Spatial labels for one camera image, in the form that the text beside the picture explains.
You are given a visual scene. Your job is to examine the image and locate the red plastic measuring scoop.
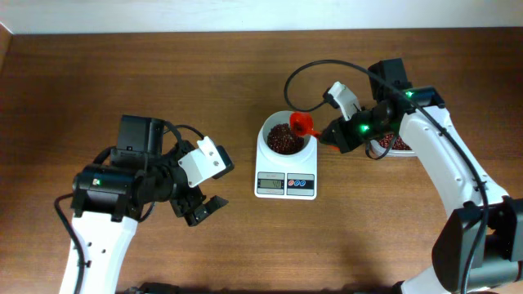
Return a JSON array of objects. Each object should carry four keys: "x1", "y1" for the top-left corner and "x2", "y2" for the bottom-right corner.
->
[{"x1": 289, "y1": 112, "x2": 320, "y2": 153}]

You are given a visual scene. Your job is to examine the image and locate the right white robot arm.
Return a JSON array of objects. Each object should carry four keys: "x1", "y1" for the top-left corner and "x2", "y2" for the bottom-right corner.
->
[{"x1": 319, "y1": 60, "x2": 522, "y2": 293}]

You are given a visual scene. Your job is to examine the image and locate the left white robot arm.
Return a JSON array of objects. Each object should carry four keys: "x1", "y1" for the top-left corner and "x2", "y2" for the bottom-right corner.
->
[{"x1": 54, "y1": 115, "x2": 234, "y2": 293}]

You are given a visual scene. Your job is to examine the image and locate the white digital kitchen scale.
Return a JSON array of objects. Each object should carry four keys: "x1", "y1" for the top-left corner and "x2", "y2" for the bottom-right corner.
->
[{"x1": 254, "y1": 122, "x2": 318, "y2": 200}]

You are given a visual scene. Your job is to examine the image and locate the red beans in container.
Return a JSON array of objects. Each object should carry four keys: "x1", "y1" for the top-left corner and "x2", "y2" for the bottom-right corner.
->
[{"x1": 378, "y1": 134, "x2": 411, "y2": 151}]

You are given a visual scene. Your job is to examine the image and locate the clear plastic bean container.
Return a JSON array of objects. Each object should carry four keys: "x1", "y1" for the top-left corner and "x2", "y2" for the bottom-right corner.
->
[{"x1": 370, "y1": 134, "x2": 416, "y2": 158}]

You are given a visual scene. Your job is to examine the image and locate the red beans in bowl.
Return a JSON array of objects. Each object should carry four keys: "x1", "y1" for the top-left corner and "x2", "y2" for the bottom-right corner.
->
[{"x1": 267, "y1": 123, "x2": 304, "y2": 155}]

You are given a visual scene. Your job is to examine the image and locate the white round bowl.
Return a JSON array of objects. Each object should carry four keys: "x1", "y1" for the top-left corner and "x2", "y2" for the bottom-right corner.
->
[{"x1": 258, "y1": 111, "x2": 310, "y2": 157}]

